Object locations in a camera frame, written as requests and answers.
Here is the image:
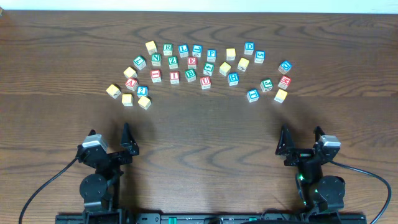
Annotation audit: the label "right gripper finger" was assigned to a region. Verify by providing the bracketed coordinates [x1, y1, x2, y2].
[275, 124, 295, 155]
[313, 126, 325, 142]

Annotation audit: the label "green N block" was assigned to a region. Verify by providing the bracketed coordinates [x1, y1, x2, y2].
[151, 54, 162, 67]

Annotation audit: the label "red E block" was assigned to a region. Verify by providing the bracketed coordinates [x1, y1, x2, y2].
[187, 57, 198, 69]

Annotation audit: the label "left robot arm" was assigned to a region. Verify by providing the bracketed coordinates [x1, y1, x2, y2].
[76, 123, 139, 223]

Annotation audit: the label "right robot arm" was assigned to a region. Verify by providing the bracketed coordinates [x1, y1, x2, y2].
[275, 125, 345, 222]

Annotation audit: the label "yellow C block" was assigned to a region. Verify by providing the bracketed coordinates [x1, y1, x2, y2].
[122, 94, 134, 106]

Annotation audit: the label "yellow O block left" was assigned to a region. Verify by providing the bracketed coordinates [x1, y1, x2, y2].
[138, 96, 152, 110]

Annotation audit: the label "yellow o block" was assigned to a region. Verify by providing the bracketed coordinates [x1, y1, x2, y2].
[138, 96, 152, 110]
[219, 62, 231, 77]

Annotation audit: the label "yellow K block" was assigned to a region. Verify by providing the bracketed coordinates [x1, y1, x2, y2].
[106, 84, 121, 99]

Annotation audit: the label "yellow X block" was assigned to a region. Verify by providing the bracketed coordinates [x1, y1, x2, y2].
[274, 89, 288, 103]

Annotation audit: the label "blue 2 block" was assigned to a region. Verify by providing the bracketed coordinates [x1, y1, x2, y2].
[137, 86, 149, 98]

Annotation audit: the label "red A block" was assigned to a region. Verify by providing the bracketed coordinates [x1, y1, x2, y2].
[125, 78, 139, 91]

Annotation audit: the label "blue I block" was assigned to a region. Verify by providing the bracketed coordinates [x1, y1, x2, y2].
[246, 89, 259, 103]

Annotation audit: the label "red M block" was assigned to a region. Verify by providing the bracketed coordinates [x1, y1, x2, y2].
[278, 75, 292, 90]

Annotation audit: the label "green J block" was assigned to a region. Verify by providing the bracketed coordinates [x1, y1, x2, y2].
[260, 78, 274, 92]

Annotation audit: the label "yellow S block left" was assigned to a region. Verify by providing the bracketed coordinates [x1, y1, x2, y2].
[123, 67, 137, 78]

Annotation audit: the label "yellow s block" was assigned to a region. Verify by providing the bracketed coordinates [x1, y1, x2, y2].
[123, 67, 137, 78]
[226, 48, 236, 61]

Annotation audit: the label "red I block sideways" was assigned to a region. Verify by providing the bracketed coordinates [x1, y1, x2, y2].
[150, 70, 162, 83]

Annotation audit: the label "blue Q block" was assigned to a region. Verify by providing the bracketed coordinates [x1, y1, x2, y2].
[278, 60, 292, 75]

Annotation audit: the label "red I block upright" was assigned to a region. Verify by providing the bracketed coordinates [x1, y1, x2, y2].
[170, 71, 180, 85]

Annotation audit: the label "green 7 block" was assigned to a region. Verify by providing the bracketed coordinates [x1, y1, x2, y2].
[133, 55, 147, 70]

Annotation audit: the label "blue H block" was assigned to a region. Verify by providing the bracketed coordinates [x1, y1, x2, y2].
[228, 73, 239, 86]

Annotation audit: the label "yellow G block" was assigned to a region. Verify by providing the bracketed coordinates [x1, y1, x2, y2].
[237, 57, 250, 72]

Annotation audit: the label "blue 5 block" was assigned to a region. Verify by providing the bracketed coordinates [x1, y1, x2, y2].
[254, 50, 266, 63]

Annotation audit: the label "green B block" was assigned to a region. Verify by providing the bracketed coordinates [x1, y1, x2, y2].
[185, 68, 197, 82]

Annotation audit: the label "green Z block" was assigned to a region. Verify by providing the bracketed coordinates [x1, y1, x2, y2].
[168, 56, 178, 70]

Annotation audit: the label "yellow W block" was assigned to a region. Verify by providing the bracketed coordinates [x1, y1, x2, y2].
[146, 40, 157, 55]

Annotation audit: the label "yellow O block centre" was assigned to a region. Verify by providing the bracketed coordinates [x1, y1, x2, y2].
[219, 62, 231, 77]

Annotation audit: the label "red U block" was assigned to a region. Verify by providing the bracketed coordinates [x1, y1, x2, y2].
[200, 76, 211, 90]

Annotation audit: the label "green R block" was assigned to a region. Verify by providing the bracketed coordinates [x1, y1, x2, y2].
[163, 44, 173, 56]

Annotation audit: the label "blue D block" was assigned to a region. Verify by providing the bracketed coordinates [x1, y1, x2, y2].
[244, 42, 255, 55]

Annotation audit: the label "yellow S block right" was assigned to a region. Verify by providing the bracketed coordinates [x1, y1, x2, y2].
[226, 48, 236, 61]

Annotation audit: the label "blue L block upright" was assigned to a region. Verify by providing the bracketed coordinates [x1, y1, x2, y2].
[178, 44, 189, 58]

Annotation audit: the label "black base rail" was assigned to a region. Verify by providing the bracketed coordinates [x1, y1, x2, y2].
[55, 212, 368, 224]

